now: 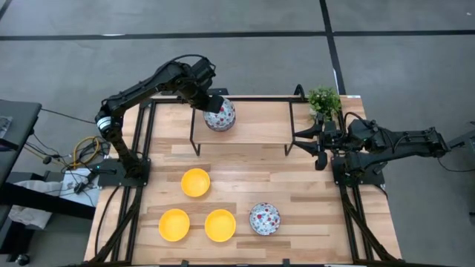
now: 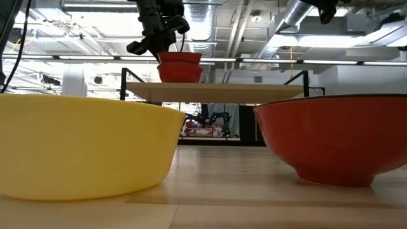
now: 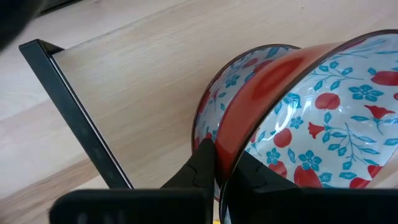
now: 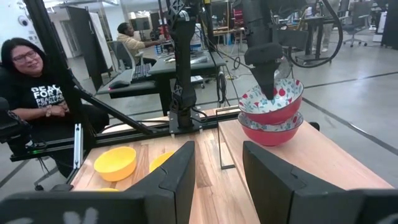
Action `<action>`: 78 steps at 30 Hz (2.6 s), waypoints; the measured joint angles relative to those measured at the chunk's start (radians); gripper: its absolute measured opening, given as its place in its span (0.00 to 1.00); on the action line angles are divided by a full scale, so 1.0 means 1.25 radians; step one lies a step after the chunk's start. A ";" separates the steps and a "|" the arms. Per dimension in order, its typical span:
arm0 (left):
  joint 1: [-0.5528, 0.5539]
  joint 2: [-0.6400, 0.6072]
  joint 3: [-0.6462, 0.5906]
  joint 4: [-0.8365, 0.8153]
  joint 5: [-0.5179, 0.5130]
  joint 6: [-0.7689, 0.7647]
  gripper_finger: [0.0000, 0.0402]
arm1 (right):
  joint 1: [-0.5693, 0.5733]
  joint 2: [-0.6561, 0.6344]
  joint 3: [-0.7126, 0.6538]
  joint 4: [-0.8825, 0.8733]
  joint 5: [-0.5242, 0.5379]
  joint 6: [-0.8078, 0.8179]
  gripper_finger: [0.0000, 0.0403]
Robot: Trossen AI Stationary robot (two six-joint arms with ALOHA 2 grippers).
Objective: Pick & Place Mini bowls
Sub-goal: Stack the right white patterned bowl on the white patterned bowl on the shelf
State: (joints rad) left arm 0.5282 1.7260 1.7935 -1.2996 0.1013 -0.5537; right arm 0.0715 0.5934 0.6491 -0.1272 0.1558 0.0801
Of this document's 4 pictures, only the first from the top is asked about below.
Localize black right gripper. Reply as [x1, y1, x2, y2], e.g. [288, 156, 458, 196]
[292, 113, 341, 172]

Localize floral mini bowl red outside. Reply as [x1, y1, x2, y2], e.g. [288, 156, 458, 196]
[249, 202, 282, 237]
[202, 97, 237, 133]
[205, 125, 235, 134]

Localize yellow mini bowl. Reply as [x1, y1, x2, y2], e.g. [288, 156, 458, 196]
[180, 168, 212, 198]
[204, 208, 238, 243]
[158, 208, 191, 243]

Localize small green potted plant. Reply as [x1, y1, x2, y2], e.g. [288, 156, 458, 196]
[307, 85, 343, 125]

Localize wooden shelf black metal legs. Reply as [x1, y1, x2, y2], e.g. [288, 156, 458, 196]
[190, 96, 297, 157]

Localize white printed paper sheet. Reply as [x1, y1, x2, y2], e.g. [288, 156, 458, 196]
[59, 167, 100, 208]

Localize black desk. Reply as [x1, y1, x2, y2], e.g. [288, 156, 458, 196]
[0, 99, 43, 186]

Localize black furniture beam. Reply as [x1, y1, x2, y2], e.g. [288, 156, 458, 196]
[0, 181, 96, 220]

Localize white crumpled cloth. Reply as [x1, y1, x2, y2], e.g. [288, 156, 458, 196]
[7, 179, 64, 230]

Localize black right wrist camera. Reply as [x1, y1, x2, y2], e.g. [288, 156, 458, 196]
[324, 119, 338, 139]

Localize black metal rig frame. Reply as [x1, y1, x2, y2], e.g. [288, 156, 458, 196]
[85, 95, 404, 267]

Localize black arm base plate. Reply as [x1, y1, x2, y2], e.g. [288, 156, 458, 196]
[96, 158, 152, 188]
[330, 154, 387, 187]

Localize black floor cable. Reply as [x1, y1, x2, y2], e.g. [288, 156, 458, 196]
[436, 156, 475, 174]

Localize yellow cable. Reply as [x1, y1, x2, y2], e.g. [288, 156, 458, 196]
[72, 136, 101, 170]

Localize thin black cable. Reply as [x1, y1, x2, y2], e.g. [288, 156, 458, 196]
[39, 107, 98, 125]

